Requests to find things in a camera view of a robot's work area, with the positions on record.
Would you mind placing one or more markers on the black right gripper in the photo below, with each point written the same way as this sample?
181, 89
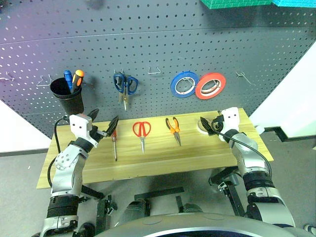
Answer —
217, 127

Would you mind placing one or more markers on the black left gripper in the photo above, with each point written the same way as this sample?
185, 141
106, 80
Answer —
96, 137

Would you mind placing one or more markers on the white tape roll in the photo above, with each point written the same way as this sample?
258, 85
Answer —
200, 128

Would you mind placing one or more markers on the orange black pliers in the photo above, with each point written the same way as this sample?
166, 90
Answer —
175, 129

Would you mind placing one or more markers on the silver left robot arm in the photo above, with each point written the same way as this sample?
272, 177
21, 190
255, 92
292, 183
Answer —
65, 170

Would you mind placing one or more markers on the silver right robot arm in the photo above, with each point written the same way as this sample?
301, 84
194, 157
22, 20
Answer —
249, 158

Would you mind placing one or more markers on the red tape roll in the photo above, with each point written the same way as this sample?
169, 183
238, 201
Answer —
200, 92

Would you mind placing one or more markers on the black plastic cup holder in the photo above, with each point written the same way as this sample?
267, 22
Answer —
70, 100

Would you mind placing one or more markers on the blue tape roll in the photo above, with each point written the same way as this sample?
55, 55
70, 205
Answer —
175, 87

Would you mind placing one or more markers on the grey rounded robot leg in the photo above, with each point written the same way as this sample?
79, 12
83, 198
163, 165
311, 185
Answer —
135, 212
193, 208

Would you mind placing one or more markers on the silver robot torso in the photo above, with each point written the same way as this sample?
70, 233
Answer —
197, 225

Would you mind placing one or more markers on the grey perforated pegboard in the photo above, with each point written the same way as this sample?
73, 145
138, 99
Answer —
158, 37

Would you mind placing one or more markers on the black glossy rounded object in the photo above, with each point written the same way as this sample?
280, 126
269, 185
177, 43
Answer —
86, 229

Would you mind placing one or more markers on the green gridded box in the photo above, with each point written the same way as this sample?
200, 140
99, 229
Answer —
237, 3

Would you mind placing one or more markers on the black white sneaker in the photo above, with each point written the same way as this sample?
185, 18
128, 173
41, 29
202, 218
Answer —
310, 228

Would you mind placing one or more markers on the teal box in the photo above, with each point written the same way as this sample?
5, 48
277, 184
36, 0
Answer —
293, 2

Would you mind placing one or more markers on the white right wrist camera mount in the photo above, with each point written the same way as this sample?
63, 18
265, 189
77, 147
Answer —
232, 118

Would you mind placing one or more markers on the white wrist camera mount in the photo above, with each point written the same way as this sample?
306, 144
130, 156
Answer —
79, 126
232, 118

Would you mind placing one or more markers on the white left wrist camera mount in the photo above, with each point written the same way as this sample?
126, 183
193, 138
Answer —
79, 126

